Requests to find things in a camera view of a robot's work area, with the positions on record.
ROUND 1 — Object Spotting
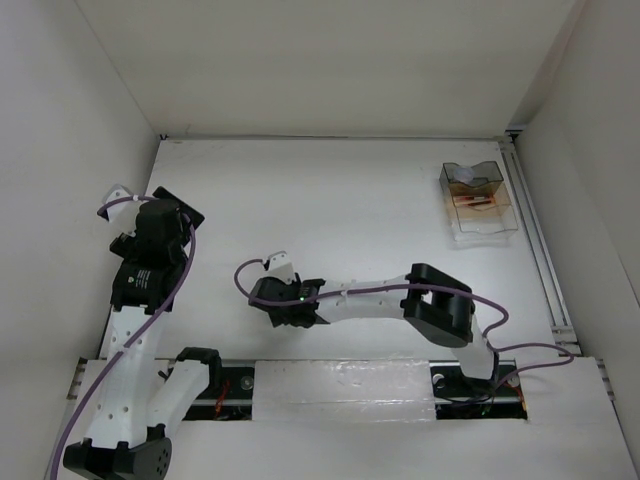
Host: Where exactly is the aluminium rail right side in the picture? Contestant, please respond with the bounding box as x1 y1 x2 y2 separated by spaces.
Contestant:
496 130 583 356

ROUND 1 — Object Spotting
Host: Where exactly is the red pen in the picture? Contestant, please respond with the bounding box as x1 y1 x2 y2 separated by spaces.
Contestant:
456 198 497 212
452 195 495 208

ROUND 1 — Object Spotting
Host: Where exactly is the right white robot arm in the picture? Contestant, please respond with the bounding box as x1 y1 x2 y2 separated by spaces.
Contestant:
247 263 499 394

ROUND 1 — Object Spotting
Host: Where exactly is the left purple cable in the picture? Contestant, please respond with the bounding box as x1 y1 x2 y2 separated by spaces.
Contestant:
47 197 197 480

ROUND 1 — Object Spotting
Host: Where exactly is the purple cable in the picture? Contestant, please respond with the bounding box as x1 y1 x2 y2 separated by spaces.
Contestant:
47 197 197 480
233 258 576 401

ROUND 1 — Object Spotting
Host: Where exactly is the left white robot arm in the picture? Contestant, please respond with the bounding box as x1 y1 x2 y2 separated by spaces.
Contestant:
49 187 223 479

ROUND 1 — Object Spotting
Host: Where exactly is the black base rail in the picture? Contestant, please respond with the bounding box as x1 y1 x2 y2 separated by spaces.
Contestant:
184 359 528 423

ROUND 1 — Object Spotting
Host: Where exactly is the round clear pin box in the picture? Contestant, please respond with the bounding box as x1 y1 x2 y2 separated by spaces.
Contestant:
453 165 475 185

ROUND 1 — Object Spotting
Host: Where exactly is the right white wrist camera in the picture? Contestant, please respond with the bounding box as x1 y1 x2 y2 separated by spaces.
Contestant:
263 250 296 285

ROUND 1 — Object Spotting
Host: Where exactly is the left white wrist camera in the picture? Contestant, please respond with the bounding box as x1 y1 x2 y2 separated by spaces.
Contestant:
98 184 140 237

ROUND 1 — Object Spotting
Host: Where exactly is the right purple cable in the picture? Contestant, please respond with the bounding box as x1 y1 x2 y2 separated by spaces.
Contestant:
233 258 576 401

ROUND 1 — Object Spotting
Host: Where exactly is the tiered transparent organizer tray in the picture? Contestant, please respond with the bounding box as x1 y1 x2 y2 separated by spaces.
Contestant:
439 161 518 247

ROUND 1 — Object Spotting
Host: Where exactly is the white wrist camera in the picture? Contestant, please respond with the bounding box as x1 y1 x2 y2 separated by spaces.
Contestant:
263 250 296 285
98 184 140 237

